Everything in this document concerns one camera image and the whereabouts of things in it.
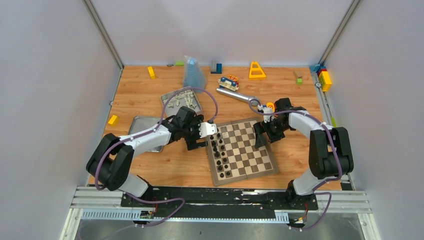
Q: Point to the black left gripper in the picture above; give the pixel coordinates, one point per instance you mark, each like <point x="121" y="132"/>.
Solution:
<point x="195" y="141"/>

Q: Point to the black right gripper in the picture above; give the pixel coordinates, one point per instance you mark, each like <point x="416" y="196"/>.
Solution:
<point x="262" y="127"/>

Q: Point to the silver metal tin lid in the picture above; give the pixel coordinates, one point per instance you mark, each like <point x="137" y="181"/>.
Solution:
<point x="146" y="134"/>

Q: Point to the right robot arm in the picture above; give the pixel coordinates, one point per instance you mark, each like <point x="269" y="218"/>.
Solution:
<point x="329" y="155"/>

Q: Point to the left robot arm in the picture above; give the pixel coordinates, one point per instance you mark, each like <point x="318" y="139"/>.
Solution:
<point x="111" y="161"/>

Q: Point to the wooden chess board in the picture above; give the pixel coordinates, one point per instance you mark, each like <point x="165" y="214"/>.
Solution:
<point x="244" y="160"/>

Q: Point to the yellow no-entry sign block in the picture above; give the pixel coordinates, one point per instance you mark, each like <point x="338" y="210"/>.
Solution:
<point x="271" y="106"/>

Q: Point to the silver toy microphone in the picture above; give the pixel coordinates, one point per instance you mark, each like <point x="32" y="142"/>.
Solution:
<point x="238" y="96"/>

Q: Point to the white blue toy car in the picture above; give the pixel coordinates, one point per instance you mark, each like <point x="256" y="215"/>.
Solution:
<point x="229" y="82"/>

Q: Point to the blue bubble-wrapped cone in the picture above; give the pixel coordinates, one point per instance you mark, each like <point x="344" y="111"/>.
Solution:
<point x="193" y="75"/>

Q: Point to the yellow triangle toy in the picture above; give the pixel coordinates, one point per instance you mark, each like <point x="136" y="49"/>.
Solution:
<point x="256" y="72"/>

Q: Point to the blue grey brick stack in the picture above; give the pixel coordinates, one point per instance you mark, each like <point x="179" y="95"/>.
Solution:
<point x="216" y="68"/>

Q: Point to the yellow wooden block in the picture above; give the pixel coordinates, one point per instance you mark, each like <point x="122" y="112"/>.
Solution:
<point x="113" y="120"/>

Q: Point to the yellow curved block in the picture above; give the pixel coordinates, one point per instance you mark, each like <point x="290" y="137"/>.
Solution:
<point x="151" y="72"/>

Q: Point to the colourful brick stack right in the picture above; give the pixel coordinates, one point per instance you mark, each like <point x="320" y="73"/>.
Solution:
<point x="324" y="78"/>

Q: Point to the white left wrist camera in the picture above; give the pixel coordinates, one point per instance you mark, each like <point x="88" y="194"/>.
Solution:
<point x="207" y="129"/>

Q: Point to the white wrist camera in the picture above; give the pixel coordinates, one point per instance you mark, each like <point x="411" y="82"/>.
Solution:
<point x="266" y="111"/>
<point x="207" y="129"/>

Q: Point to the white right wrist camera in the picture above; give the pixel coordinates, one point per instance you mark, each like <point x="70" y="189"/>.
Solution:
<point x="266" y="111"/>

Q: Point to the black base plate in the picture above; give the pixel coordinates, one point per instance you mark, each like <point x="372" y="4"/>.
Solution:
<point x="224" y="203"/>

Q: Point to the aluminium frame post right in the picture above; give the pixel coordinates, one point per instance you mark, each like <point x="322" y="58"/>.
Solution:
<point x="354" y="4"/>

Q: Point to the aluminium frame post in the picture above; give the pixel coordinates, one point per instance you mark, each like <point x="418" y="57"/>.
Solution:
<point x="354" y="4"/>
<point x="92" y="11"/>

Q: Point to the aluminium frame post left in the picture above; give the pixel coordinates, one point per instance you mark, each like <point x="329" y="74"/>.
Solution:
<point x="92" y="11"/>

